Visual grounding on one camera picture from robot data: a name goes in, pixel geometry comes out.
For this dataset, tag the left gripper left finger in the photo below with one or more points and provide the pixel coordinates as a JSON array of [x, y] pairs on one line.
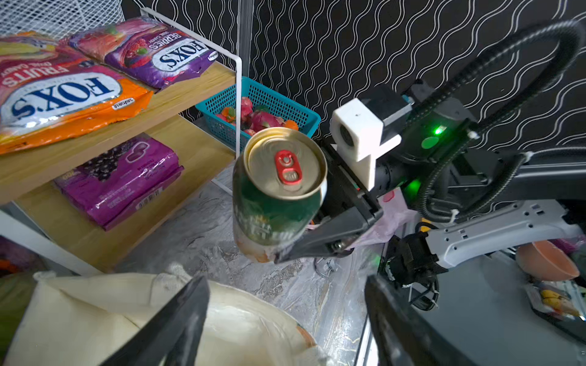
[[172, 337]]

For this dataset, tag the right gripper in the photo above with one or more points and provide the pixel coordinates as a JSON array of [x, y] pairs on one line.
[[349, 211]]

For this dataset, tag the pink dragon fruit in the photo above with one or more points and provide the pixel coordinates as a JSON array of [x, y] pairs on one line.
[[261, 120]]

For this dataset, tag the green drink can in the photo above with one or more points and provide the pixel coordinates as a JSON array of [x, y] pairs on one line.
[[279, 184]]

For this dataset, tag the white wire wall basket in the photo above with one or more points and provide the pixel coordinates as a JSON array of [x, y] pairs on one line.
[[57, 18]]

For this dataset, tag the wooden two-tier shelf rack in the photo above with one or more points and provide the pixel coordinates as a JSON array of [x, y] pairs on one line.
[[37, 216]]

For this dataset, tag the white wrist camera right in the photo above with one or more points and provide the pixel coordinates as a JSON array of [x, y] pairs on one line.
[[366, 128]]

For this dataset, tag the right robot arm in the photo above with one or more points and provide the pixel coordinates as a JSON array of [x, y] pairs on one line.
[[396, 155]]

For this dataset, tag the orange Fox's candy bag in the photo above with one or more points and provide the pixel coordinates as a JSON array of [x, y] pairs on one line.
[[51, 92]]

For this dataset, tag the pink plastic grocery bag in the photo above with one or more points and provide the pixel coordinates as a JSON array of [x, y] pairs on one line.
[[395, 215]]

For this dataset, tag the teal plastic fruit basket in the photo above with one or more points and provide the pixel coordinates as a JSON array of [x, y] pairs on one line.
[[261, 108]]

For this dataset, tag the cream canvas tote bag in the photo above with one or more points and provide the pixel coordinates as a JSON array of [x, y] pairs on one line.
[[85, 320]]

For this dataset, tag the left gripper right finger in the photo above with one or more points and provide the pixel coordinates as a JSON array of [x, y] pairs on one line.
[[402, 336]]

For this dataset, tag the purple snack packet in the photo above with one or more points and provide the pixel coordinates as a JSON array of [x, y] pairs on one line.
[[118, 183]]

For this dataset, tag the purple Fox's candy bag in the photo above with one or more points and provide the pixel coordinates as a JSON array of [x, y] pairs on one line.
[[150, 51]]

